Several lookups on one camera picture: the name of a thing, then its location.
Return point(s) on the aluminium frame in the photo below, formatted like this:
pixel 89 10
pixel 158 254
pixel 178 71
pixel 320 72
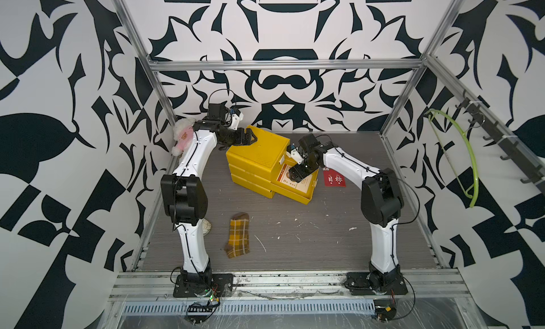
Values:
pixel 359 65

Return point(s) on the yellow plaid sock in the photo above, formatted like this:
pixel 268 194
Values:
pixel 238 241

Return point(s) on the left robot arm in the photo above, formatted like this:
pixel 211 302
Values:
pixel 184 198

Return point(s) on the left black connector box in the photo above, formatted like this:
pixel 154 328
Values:
pixel 198 313

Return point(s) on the right black connector box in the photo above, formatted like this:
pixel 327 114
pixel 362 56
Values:
pixel 384 311

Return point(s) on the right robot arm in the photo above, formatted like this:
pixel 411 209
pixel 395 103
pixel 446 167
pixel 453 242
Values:
pixel 381 201

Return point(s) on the grey patterned pouch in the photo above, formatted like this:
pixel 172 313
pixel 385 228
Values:
pixel 206 227

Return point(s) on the green plastic hoop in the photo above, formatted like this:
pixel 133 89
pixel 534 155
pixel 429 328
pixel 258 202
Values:
pixel 457 149

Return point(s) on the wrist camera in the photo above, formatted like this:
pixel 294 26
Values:
pixel 293 147
pixel 236 116

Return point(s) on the yellow plastic drawer cabinet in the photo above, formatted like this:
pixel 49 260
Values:
pixel 254 166

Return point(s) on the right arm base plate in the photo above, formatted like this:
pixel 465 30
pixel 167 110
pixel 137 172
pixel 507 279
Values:
pixel 375 283

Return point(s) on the black hook rail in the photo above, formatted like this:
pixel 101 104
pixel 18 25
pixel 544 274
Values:
pixel 499 134

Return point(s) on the white teddy bear pink shirt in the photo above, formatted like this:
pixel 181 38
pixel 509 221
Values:
pixel 183 134

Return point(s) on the black connector box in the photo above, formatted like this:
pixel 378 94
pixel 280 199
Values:
pixel 198 313
pixel 384 311

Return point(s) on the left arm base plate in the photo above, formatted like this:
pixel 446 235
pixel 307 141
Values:
pixel 189 285

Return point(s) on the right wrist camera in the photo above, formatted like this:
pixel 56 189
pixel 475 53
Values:
pixel 293 147

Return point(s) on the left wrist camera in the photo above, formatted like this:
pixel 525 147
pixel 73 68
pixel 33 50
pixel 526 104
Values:
pixel 236 116

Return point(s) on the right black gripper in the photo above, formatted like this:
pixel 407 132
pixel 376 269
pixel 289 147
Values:
pixel 295 170

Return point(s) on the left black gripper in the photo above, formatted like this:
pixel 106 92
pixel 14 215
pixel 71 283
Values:
pixel 240 136

